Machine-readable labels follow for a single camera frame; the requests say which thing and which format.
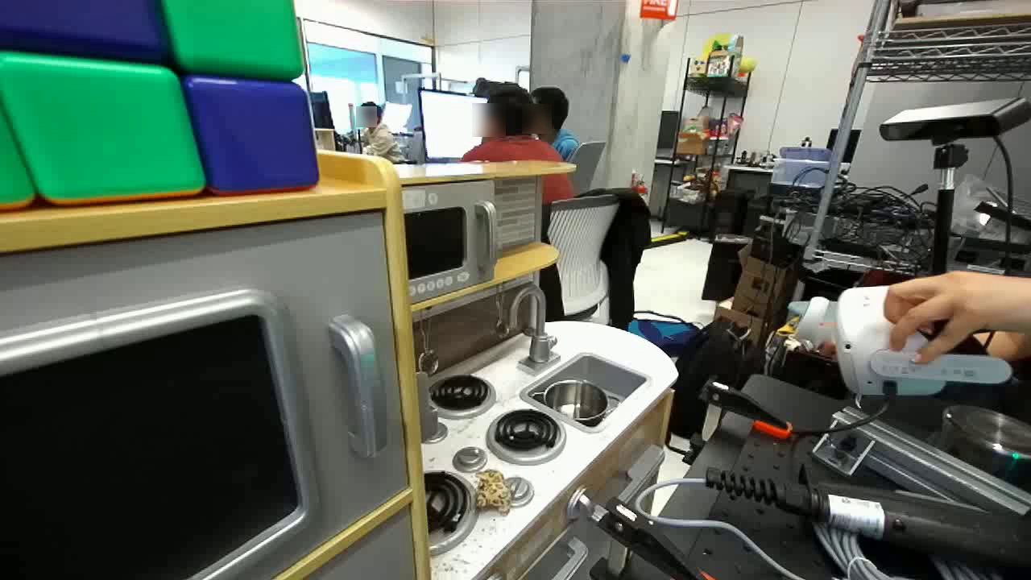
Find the bare operator hand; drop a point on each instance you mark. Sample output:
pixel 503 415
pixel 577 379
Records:
pixel 969 301

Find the small tan plush toy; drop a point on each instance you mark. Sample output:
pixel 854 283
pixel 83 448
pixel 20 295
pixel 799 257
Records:
pixel 491 492

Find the grey sink basin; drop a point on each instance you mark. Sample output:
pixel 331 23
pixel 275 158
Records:
pixel 618 375

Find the silver metal pot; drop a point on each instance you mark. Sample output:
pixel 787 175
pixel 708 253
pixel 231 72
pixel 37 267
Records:
pixel 575 400

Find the silver toy faucet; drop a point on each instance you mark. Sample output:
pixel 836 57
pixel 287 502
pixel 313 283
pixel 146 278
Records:
pixel 537 350

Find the black coil stove burner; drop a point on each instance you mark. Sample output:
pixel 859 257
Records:
pixel 445 504
pixel 462 393
pixel 527 432

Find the round silver stove knob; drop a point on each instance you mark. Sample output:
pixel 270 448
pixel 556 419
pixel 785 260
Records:
pixel 468 458
pixel 524 492

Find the grey toy microwave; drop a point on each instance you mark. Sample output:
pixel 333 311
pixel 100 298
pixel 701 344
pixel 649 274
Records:
pixel 445 242

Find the toy kitchen unit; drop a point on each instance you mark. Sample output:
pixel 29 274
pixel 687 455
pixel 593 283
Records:
pixel 214 260

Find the brown cardboard box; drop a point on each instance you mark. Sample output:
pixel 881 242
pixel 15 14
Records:
pixel 760 290

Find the blue plastic storage bin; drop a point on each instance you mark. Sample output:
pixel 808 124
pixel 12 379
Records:
pixel 799 166

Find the grey metal ladder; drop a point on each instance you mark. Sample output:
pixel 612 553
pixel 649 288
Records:
pixel 847 116

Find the small black orange clamp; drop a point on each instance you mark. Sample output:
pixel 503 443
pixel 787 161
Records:
pixel 753 415

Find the cluttered storage shelf rack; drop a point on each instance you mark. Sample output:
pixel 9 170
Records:
pixel 712 141

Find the blue bag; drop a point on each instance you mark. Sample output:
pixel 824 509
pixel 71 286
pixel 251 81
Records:
pixel 661 333

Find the black jacket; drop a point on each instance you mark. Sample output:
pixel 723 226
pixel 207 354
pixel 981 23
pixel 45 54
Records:
pixel 628 247

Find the white backed office chair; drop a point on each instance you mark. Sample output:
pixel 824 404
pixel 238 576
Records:
pixel 580 253

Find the silver oven front knob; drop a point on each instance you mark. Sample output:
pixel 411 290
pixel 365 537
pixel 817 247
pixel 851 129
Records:
pixel 580 504

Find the person in blue shirt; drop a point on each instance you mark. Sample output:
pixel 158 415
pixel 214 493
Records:
pixel 560 129

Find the person in red shirt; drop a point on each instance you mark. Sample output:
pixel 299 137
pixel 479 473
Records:
pixel 516 148

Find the white monitor screen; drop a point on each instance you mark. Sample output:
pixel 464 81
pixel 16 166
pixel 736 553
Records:
pixel 451 124

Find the person in light shirt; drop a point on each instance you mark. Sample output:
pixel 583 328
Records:
pixel 376 133

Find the grey windowed oven door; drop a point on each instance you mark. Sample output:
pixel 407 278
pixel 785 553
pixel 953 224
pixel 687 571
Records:
pixel 324 270

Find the blue plastic block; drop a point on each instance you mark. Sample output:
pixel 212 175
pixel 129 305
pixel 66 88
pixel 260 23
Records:
pixel 76 21
pixel 251 133

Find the green plastic block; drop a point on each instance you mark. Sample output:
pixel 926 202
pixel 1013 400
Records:
pixel 97 129
pixel 12 172

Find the black camera stand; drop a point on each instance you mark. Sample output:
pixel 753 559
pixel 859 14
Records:
pixel 946 204

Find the aluminium extrusion rail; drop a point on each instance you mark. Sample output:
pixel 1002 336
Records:
pixel 935 473

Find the black stereo camera bar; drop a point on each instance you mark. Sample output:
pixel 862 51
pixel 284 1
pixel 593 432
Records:
pixel 946 116

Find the orange wall sign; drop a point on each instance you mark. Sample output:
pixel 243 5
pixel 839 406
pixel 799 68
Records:
pixel 657 9

